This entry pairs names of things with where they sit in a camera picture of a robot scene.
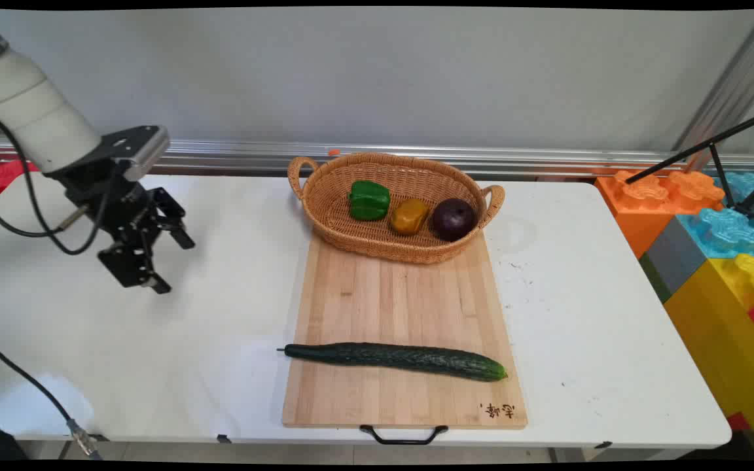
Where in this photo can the black tripod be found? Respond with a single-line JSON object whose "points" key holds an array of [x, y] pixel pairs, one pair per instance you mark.
{"points": [[737, 170]]}

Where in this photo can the light blue toy block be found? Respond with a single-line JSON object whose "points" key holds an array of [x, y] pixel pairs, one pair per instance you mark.
{"points": [[727, 229]]}

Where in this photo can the grey toy block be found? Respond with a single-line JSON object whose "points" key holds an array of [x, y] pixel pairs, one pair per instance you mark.
{"points": [[671, 258]]}

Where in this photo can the yellow bell pepper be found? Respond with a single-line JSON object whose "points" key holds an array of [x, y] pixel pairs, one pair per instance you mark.
{"points": [[409, 217]]}

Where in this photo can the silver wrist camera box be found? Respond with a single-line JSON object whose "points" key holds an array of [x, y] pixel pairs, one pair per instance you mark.
{"points": [[133, 145]]}

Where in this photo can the woven wicker basket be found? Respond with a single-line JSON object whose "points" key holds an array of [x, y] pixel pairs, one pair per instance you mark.
{"points": [[395, 206]]}

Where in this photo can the aluminium frame rail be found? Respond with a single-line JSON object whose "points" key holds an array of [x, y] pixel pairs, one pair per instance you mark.
{"points": [[416, 157]]}

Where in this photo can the aluminium frame post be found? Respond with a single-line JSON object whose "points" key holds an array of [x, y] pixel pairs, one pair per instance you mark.
{"points": [[727, 88]]}

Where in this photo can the long green cucumber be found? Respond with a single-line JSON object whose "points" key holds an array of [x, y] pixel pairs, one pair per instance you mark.
{"points": [[403, 358]]}

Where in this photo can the yellow toy block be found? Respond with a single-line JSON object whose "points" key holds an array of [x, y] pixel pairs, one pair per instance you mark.
{"points": [[730, 327]]}

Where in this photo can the wooden cutting board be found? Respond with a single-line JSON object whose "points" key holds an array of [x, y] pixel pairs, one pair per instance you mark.
{"points": [[403, 307]]}

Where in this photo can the dark purple round fruit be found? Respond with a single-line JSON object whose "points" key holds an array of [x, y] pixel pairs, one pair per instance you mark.
{"points": [[454, 219]]}

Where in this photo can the orange toy block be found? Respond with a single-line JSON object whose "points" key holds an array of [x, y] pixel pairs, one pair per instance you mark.
{"points": [[652, 203]]}

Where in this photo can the green bell pepper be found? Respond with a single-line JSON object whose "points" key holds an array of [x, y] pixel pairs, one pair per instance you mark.
{"points": [[369, 199]]}

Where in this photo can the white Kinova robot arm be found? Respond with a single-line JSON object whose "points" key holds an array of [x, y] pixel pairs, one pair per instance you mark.
{"points": [[27, 104]]}

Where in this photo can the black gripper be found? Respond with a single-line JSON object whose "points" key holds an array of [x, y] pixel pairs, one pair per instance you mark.
{"points": [[112, 209]]}

